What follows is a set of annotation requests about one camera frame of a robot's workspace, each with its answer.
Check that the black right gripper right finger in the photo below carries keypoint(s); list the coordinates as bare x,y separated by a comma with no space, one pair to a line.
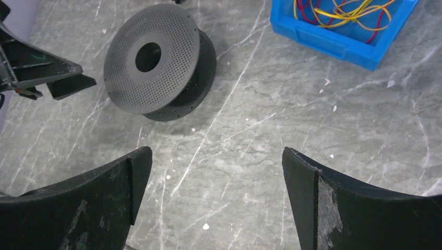
332,210

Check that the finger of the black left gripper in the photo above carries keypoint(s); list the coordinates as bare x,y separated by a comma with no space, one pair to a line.
24,66
66,87

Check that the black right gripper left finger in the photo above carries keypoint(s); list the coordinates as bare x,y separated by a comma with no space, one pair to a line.
93,210

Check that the black perforated cable spool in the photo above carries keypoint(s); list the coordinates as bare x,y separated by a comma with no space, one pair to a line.
159,64

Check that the blue plastic bin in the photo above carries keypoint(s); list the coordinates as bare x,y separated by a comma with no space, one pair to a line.
349,42

